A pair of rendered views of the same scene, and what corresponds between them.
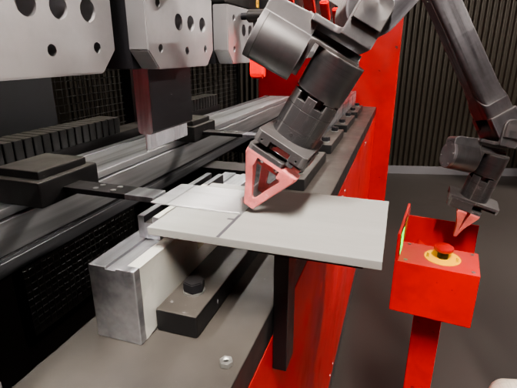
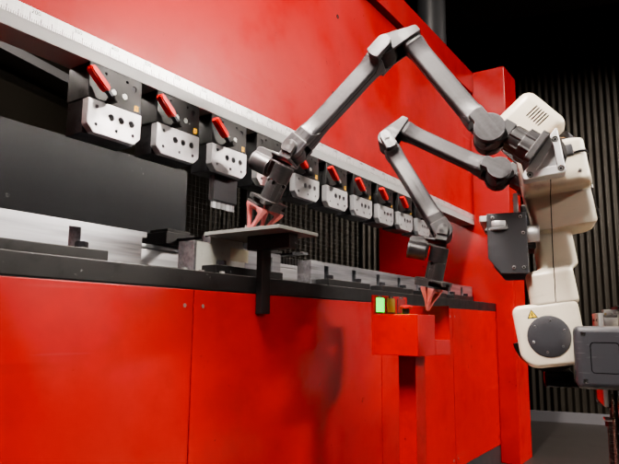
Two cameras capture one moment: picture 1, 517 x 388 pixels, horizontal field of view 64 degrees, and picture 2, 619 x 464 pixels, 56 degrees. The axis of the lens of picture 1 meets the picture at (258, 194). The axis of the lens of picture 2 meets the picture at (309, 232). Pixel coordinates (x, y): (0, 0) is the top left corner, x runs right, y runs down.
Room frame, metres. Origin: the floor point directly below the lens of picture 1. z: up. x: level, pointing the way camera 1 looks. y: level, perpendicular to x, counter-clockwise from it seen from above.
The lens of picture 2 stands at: (-1.04, -0.59, 0.75)
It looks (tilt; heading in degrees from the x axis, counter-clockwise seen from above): 9 degrees up; 16
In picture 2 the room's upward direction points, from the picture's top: 1 degrees clockwise
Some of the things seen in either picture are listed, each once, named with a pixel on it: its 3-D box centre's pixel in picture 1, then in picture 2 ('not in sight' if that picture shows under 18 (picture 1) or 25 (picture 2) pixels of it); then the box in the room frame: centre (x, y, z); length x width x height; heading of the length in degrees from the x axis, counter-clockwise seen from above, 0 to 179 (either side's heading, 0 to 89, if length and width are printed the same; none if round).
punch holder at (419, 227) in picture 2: not in sight; (414, 220); (1.83, -0.32, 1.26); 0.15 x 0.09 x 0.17; 161
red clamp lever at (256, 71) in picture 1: (254, 45); not in sight; (0.66, 0.01, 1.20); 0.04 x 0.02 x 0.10; 71
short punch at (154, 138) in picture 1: (165, 105); (223, 193); (0.53, 0.12, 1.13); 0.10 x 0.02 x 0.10; 161
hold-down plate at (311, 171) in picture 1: (306, 168); (344, 285); (1.08, -0.13, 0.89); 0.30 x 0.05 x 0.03; 161
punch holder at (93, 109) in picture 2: not in sight; (105, 108); (0.13, 0.25, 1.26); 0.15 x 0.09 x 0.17; 161
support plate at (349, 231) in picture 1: (277, 216); (261, 234); (0.48, -0.02, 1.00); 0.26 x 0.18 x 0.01; 71
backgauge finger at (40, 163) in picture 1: (81, 181); (185, 237); (0.58, 0.26, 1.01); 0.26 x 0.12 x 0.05; 71
